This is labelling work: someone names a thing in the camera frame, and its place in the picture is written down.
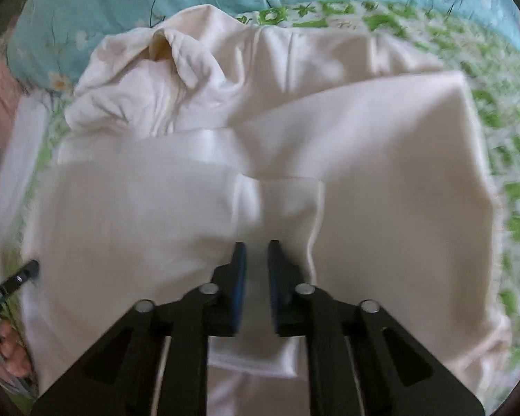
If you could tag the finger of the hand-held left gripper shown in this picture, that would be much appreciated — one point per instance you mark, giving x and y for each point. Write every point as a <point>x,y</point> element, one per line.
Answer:
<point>19,276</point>

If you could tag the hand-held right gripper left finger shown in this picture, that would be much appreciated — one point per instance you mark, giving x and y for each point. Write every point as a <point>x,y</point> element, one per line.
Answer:
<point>239,268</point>

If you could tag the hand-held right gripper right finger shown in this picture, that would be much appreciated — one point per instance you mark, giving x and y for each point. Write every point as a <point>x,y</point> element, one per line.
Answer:
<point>274,268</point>

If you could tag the cream white hooded garment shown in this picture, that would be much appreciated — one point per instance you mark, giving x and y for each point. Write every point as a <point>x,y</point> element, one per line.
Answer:
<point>372,160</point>

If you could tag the person's left hand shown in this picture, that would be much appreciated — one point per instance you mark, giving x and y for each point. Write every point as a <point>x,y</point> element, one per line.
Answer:
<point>8,351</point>

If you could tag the white towel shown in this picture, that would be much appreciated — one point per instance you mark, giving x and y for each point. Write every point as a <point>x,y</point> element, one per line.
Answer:
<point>17,160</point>

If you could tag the pink pillow with plaid patch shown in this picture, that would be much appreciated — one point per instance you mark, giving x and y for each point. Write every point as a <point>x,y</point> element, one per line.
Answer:
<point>0,95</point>

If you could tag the green checked printed bedsheet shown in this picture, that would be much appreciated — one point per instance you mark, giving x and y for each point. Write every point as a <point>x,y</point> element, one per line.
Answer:
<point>502,138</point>

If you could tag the blue floral quilt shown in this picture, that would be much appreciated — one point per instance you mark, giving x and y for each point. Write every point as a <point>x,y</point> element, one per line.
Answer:
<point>91,8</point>

